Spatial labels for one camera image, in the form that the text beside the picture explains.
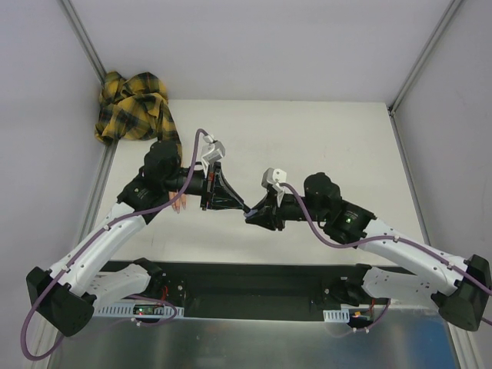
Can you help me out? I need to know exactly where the purple nail polish bottle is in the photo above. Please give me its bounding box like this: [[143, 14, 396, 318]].
[[244, 209, 258, 218]]

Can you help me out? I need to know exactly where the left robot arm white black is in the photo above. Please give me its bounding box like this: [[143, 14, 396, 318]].
[[26, 139, 250, 337]]

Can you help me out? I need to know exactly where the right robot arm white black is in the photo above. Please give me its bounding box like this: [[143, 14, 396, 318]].
[[245, 168, 491, 331]]

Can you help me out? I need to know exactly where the mannequin hand with long nails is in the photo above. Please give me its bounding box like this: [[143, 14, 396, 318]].
[[168, 191, 187, 214]]

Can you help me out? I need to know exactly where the yellow plaid shirt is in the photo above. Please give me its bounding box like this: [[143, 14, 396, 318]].
[[95, 71, 182, 154]]

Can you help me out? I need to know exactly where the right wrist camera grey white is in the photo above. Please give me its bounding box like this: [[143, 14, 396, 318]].
[[261, 168, 287, 207]]

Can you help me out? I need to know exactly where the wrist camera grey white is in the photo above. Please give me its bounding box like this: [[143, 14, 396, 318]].
[[200, 134, 225, 176], [261, 168, 287, 207]]

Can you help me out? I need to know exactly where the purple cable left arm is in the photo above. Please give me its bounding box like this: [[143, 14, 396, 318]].
[[19, 128, 216, 362]]

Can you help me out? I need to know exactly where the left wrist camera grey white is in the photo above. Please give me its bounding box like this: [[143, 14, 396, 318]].
[[200, 134, 225, 176]]

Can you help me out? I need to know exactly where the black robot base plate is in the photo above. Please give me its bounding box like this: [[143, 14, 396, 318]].
[[117, 261, 389, 320]]

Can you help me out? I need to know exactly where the white slotted cable duct right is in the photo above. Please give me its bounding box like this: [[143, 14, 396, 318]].
[[323, 308, 351, 324]]

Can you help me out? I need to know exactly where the white slotted cable duct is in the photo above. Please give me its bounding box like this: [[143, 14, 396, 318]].
[[323, 308, 351, 324], [93, 302, 185, 319]]

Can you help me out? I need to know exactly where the white slotted cable duct left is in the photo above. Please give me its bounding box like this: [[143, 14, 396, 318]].
[[93, 302, 185, 319]]

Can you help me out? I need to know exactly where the aluminium corner post right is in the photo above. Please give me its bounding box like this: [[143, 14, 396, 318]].
[[387, 0, 466, 117]]

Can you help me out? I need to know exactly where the aluminium corner post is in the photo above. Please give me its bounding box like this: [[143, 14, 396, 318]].
[[387, 0, 466, 117], [57, 0, 106, 84]]

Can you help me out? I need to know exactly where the aluminium corner post left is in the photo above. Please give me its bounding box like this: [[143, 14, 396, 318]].
[[57, 0, 106, 84]]

